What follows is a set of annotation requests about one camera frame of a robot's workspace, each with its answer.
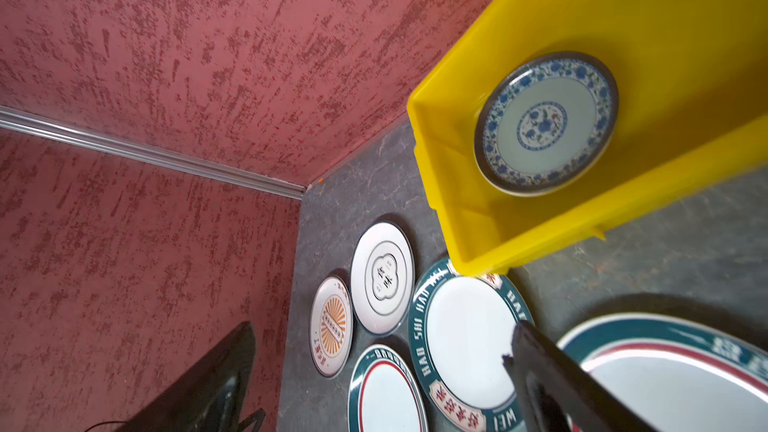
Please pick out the blue white porcelain plate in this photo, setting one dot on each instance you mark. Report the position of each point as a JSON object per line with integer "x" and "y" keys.
{"x": 546, "y": 124}

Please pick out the left aluminium corner post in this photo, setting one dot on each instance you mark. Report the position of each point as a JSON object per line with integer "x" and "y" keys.
{"x": 39, "y": 126}

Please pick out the green red rim plate left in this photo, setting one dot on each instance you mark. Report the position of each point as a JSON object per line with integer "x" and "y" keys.
{"x": 383, "y": 395}

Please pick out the green red rim plate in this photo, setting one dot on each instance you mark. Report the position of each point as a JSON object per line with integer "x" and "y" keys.
{"x": 383, "y": 395}
{"x": 675, "y": 374}

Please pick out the yellow plastic bin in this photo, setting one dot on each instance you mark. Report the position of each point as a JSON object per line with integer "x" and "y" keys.
{"x": 692, "y": 82}

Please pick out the white plate orange sunburst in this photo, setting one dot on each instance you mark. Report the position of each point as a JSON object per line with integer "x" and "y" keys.
{"x": 331, "y": 326}

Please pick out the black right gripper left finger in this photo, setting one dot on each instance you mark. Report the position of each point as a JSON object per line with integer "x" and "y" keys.
{"x": 210, "y": 395}

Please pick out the white plate clover emblem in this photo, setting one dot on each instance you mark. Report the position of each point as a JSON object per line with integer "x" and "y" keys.
{"x": 382, "y": 278}

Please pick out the green rim hao shi plate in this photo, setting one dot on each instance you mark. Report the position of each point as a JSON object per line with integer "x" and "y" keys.
{"x": 460, "y": 331}

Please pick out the green red rim plate right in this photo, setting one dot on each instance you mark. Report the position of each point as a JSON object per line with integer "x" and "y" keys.
{"x": 675, "y": 374}

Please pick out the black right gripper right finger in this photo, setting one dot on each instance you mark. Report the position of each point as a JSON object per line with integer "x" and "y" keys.
{"x": 555, "y": 394}

